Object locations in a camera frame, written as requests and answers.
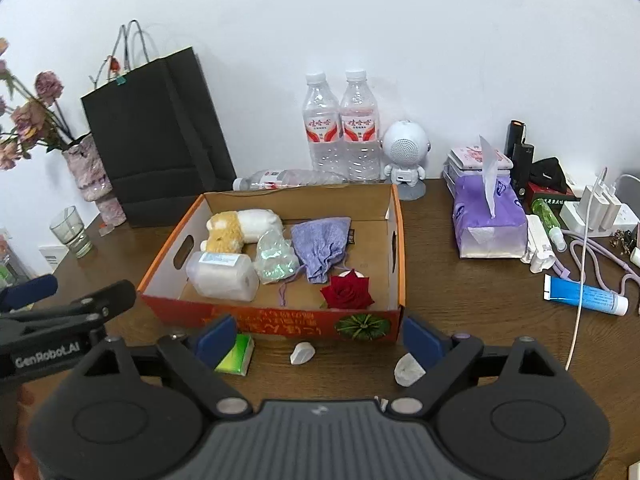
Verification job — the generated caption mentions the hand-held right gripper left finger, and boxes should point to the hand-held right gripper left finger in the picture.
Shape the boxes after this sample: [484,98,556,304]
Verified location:
[75,313,253,418]

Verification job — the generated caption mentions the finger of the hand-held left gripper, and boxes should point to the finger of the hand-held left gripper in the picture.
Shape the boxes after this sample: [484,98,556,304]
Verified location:
[0,274,59,313]
[0,280,137,348]

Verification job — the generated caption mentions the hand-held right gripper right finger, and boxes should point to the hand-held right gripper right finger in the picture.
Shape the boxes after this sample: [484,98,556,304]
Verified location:
[386,315,566,418]

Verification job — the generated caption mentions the green packet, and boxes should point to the green packet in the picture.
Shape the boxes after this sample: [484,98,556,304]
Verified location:
[215,333,255,377]

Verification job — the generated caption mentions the white tissue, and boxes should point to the white tissue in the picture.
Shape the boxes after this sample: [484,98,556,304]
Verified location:
[290,341,316,366]
[394,353,427,387]

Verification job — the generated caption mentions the red cardboard box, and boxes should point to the red cardboard box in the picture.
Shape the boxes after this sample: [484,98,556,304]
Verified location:
[136,183,406,345]

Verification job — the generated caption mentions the white cylindrical packet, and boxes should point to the white cylindrical packet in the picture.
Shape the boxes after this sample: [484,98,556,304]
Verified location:
[186,251,261,302]

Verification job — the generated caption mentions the red rose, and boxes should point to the red rose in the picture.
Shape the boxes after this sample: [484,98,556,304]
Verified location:
[320,268,375,310]

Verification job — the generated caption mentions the clear plastic bag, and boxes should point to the clear plastic bag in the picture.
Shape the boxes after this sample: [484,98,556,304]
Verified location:
[252,228,301,285]

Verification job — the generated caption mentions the yellow and white plush toy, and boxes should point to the yellow and white plush toy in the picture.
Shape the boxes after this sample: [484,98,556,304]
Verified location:
[200,208,282,254]

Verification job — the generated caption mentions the purple drawstring pouch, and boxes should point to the purple drawstring pouch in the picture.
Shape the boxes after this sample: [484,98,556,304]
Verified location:
[277,216,353,308]

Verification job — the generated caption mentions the colourful packets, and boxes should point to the colourful packets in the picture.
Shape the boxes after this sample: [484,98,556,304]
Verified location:
[0,227,36,291]

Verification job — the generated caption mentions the clear glass cup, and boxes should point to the clear glass cup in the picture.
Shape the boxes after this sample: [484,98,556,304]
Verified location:
[49,205,94,259]

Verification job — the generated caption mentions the pink stone vase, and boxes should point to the pink stone vase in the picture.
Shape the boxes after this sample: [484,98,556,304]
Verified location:
[61,132,127,227]

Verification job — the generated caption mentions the purple tissue pack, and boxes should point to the purple tissue pack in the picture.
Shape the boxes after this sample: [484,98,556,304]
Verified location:
[452,135,528,260]

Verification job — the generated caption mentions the white plastic case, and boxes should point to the white plastic case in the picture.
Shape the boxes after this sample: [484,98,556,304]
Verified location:
[520,214,556,275]

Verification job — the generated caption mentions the black paper bag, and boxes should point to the black paper bag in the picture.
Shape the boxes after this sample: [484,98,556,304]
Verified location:
[80,20,237,229]

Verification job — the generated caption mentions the blue and white tube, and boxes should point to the blue and white tube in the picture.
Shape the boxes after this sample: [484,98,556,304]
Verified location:
[544,275,630,317]

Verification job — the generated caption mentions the green spray bottle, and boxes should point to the green spray bottle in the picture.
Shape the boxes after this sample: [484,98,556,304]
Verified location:
[531,198,568,253]

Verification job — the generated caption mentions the lying clear water bottle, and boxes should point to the lying clear water bottle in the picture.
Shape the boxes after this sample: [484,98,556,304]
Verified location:
[232,169,348,192]

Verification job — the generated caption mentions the pink patterned tissue pack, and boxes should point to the pink patterned tissue pack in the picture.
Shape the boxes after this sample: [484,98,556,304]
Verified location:
[445,145,515,179]

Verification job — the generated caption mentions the white robot speaker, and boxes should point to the white robot speaker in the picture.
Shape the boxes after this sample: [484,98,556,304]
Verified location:
[382,120,433,202]

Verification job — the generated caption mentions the red and green box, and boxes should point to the red and green box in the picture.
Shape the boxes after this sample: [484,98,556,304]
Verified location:
[527,182,576,206]

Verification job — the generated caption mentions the dried pink flowers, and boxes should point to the dried pink flowers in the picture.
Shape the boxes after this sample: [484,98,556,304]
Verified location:
[0,37,81,171]

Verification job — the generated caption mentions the black rectangular box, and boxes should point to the black rectangular box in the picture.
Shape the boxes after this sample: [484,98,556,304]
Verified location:
[511,142,536,198]

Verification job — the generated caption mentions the black cloth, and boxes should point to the black cloth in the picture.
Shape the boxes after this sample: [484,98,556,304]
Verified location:
[530,157,576,193]

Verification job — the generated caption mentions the clear water bottle red label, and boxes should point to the clear water bottle red label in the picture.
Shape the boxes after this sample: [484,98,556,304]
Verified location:
[301,72,342,171]
[340,69,382,183]

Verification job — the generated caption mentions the bunch of keys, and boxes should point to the bunch of keys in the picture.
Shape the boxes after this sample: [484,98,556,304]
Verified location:
[611,229,638,256]

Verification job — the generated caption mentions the white power strip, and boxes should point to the white power strip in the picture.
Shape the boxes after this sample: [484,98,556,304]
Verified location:
[559,174,640,238]

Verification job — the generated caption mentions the white cable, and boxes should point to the white cable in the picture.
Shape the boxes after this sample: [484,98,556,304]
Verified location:
[564,166,612,373]

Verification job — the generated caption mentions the purple cable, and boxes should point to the purple cable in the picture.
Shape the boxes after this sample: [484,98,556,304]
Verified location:
[550,227,640,306]

